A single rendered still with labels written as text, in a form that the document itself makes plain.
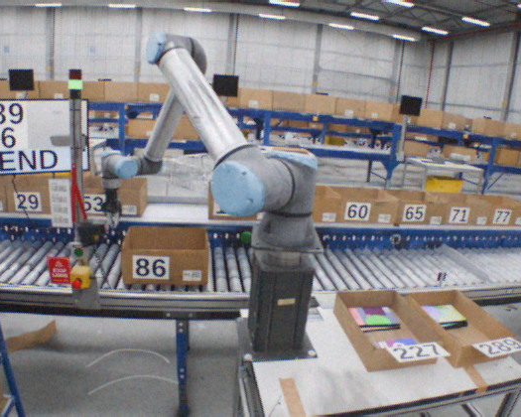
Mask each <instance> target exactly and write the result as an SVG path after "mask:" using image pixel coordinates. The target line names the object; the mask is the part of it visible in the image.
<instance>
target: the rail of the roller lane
mask: <svg viewBox="0 0 521 417"><path fill-rule="evenodd" d="M437 288H438V287H425V288H403V289H377V290H395V291H397V292H398V293H399V294H401V295H402V296H403V298H404V299H405V300H406V296H407V294H409V293H422V292H427V291H442V290H453V289H456V290H460V291H461V292H462V293H463V294H464V295H465V296H466V297H468V298H469V299H470V300H478V299H492V298H505V297H518V296H521V281H513V282H497V283H491V284H487V283H481V284H480V285H462V286H445V287H442V288H441V289H437ZM377 290H345V291H312V298H311V303H310V308H316V307H320V306H321V305H320V304H319V302H318V300H317V299H316V297H315V294H336V293H338V292H346V291H377ZM395 291H394V292H395ZM249 300H250V293H224V292H174V291H143V290H118V289H113V290H99V304H100V307H101V309H110V310H125V309H128V310H151V311H178V312H193V311H219V312H239V310H249ZM6 303H10V304H23V305H36V306H49V307H74V305H73V296H72V293H71V288H59V287H42V286H26V285H11V284H0V304H6Z"/></svg>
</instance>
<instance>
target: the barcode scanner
mask: <svg viewBox="0 0 521 417"><path fill-rule="evenodd" d="M108 229H109V224H108V221H107V219H102V218H99V219H95V218H90V219H83V220H82V221H81V222H80V223H79V224H78V225H77V226H76V232H77V234H78V235H79V236H82V237H83V239H84V242H85V244H84V245H83V246H82V248H85V247H88V246H91V245H95V243H94V242H95V241H97V238H98V235H97V234H101V233H102V234H104V233H106V231H107V230H108Z"/></svg>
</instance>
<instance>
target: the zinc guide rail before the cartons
mask: <svg viewBox="0 0 521 417"><path fill-rule="evenodd" d="M0 217H19V218H27V216H26V215H25V214H23V213H0ZM28 217H29V219H52V216H51V215H50V214H28ZM87 218H88V219H90V218H95V219H99V218H102V219H107V218H106V216H88V217H87ZM118 221H136V222H152V223H174V224H216V225H254V224H259V223H260V221H231V220H193V219H188V218H154V217H120V218H119V220H118ZM314 226H315V227H341V228H381V229H389V228H419V229H454V230H465V229H487V230H517V229H519V230H521V227H512V226H483V225H472V226H451V225H417V224H400V226H394V225H393V224H383V223H373V224H347V223H314Z"/></svg>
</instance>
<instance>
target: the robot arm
mask: <svg viewBox="0 0 521 417"><path fill-rule="evenodd" d="M145 59H146V61H147V62H148V63H149V64H150V65H151V66H153V65H157V66H158V68H159V70H160V71H161V72H162V73H163V74H164V77H165V79H166V81H167V82H168V84H169V85H170V86H171V89H170V92H169V94H167V97H166V99H165V102H164V105H163V107H162V110H161V112H160V115H159V117H158V120H157V123H156V125H155V128H154V129H153V130H152V133H151V135H150V138H149V141H148V143H147V146H146V148H145V151H144V153H143V156H134V157H123V156H121V153H120V151H116V150H111V151H107V152H101V154H100V161H101V183H102V187H103V190H104V191H105V199H104V201H103V202H102V204H101V205H102V206H103V208H102V213H104V214H105V215H106V218H107V221H108V223H109V224H110V226H111V227H112V228H115V227H116V225H117V223H118V220H119V218H120V216H121V214H122V205H121V204H120V202H121V201H119V197H118V195H117V193H116V191H118V190H119V187H120V181H122V179H131V178H133V177H136V176H147V175H156V174H160V173H161V172H162V170H163V167H164V165H165V161H164V154H165V152H166V150H167V147H168V145H169V143H170V141H171V138H172V136H173V134H174V131H175V128H176V126H177V123H179V121H180V119H181V117H182V114H183V112H184V111H185V112H186V114H187V116H188V117H189V119H190V121H191V122H192V124H193V126H194V127H195V130H196V131H197V133H198V135H199V137H200V138H201V140H202V142H203V143H204V145H205V147H206V148H207V150H208V152H209V153H210V155H211V158H212V159H213V161H214V163H215V164H214V166H213V175H212V179H213V182H211V183H210V189H211V194H212V197H213V198H214V201H215V202H216V204H217V205H219V208H220V209H221V210H222V211H224V212H225V213H227V214H229V215H233V216H242V215H253V214H255V213H260V212H264V213H263V215H262V219H261V221H260V223H259V225H258V227H257V236H258V238H259V239H261V240H263V241H265V242H267V243H271V244H275V245H279V246H287V247H301V246H307V245H311V244H313V243H315V241H316V230H315V226H314V222H313V207H314V199H315V189H316V181H317V172H318V160H317V158H315V157H311V155H306V154H300V153H294V152H285V151H276V150H273V151H271V154H269V157H270V159H266V158H265V156H264V155H263V153H262V152H261V150H260V149H259V147H258V146H257V145H256V144H254V143H247V142H246V141H245V139H244V138H243V136H242V134H241V133H240V130H239V129H238V127H237V126H236V124H235V123H234V121H233V119H232V118H231V116H230V115H229V113H228V112H227V110H226V109H225V107H224V105H223V104H222V102H220V100H219V99H218V97H217V96H216V94H215V92H214V91H213V89H212V88H211V86H210V85H209V83H208V82H207V80H206V79H205V78H204V76H205V73H206V67H207V62H206V60H207V56H206V53H205V50H204V49H203V47H202V45H201V44H200V43H199V42H198V41H197V40H195V39H194V38H192V37H186V36H182V35H178V34H171V33H168V32H166V31H165V32H159V31H155V32H154V33H153V34H152V35H150V37H149V39H148V41H147V44H146V55H145ZM120 178H121V179H120ZM113 214H114V216H115V219H114V221H115V222H113V217H112V216H113Z"/></svg>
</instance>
